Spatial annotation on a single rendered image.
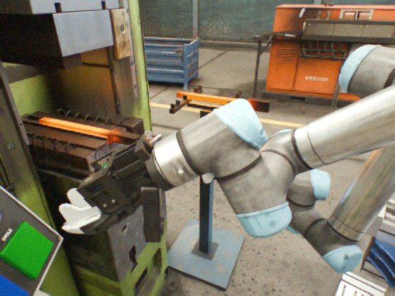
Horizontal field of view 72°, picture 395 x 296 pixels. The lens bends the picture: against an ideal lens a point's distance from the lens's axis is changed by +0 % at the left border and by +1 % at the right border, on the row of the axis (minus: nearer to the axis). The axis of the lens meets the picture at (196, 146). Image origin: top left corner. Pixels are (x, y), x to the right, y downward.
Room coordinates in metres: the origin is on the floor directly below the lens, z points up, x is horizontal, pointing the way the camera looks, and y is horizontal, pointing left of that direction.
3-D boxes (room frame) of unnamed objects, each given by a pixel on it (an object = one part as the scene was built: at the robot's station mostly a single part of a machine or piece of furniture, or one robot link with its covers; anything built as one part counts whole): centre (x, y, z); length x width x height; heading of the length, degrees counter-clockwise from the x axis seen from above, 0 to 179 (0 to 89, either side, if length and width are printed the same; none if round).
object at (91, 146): (0.86, 0.48, 0.96); 0.42 x 0.20 x 0.09; 68
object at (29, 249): (0.33, 0.30, 1.01); 0.07 x 0.05 x 0.07; 3
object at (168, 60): (4.98, 0.62, 0.36); 1.20 x 0.80 x 0.72; 74
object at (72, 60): (0.89, 0.51, 1.24); 0.30 x 0.07 x 0.06; 68
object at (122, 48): (1.12, 0.29, 1.27); 0.09 x 0.02 x 0.17; 158
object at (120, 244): (0.91, 0.47, 0.69); 0.56 x 0.38 x 0.45; 68
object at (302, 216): (0.56, -0.29, 0.88); 0.11 x 0.08 x 0.11; 20
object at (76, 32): (0.86, 0.48, 1.32); 0.42 x 0.20 x 0.10; 68
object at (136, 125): (0.96, 0.28, 0.95); 0.12 x 0.08 x 0.06; 68
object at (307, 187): (0.57, -0.28, 0.97); 0.11 x 0.08 x 0.09; 68
